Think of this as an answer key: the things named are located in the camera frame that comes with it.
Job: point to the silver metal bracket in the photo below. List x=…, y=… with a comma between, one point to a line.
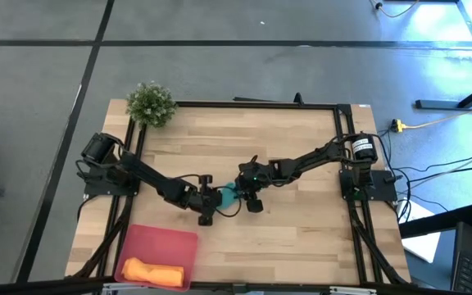
x=352, y=291
x=125, y=287

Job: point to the yellow power plug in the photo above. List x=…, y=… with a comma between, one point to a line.
x=398, y=125

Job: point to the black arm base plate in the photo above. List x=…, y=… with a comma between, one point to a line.
x=96, y=188
x=383, y=186

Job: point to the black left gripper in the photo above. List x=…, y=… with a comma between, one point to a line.
x=205, y=201

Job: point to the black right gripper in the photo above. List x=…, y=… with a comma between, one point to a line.
x=252, y=182

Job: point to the green potted plant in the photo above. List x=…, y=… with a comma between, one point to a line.
x=151, y=104

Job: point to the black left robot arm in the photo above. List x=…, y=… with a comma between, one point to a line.
x=150, y=178

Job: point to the black arched mount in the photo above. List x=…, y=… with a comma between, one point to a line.
x=298, y=99

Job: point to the black floor stand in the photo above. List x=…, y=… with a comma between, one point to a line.
x=437, y=105

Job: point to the pink plastic basket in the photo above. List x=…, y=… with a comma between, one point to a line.
x=158, y=246

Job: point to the orange microfiber towel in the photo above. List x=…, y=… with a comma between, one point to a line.
x=154, y=273

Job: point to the teal microfiber towel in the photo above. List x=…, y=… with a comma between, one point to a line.
x=230, y=196

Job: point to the black table frame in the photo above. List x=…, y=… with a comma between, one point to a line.
x=260, y=105

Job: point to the black crossbar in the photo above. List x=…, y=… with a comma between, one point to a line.
x=35, y=284

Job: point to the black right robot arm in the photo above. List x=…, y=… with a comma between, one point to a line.
x=314, y=157

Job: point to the white board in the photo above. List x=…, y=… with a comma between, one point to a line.
x=422, y=246

